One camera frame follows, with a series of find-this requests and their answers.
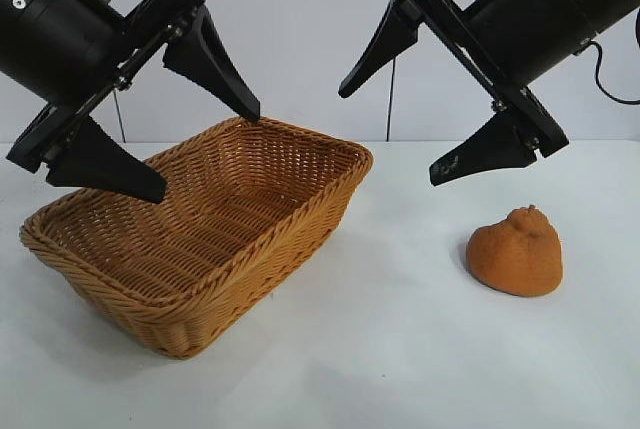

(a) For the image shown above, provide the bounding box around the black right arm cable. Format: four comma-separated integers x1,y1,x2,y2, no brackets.
582,8,640,104

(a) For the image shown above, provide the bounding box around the wrinkled orange fruit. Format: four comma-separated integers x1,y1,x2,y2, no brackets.
466,203,565,296

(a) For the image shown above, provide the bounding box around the woven wicker basket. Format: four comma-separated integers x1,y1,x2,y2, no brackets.
19,116,375,361

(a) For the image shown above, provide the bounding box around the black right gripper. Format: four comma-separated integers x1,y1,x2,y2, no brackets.
338,0,601,188

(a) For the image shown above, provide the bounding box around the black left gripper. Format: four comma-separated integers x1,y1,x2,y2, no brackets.
0,0,261,204

